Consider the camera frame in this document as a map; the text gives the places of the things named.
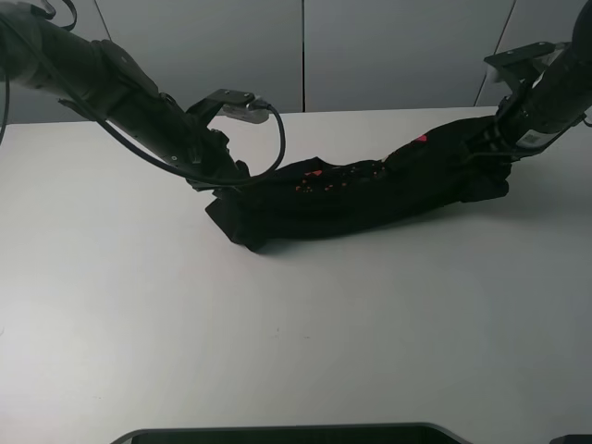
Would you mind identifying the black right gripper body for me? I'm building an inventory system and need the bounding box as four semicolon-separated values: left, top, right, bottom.
466;115;521;162

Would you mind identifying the black printed t-shirt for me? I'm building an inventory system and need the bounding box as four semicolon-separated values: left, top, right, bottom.
205;117;512;252

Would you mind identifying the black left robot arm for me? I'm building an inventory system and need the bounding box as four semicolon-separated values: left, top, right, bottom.
1;1;269;190

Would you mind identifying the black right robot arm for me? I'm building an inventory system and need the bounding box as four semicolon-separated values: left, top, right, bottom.
466;2;591;162

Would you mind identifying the dark corner robot part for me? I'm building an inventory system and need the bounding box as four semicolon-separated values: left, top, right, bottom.
549;434;592;444

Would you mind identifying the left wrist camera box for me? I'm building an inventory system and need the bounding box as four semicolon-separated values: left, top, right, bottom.
186;89;271;125

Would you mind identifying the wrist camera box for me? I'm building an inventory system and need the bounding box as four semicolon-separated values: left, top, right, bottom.
484;42;571;93
186;89;271;125

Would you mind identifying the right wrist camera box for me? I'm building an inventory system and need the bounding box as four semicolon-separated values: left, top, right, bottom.
484;42;571;93

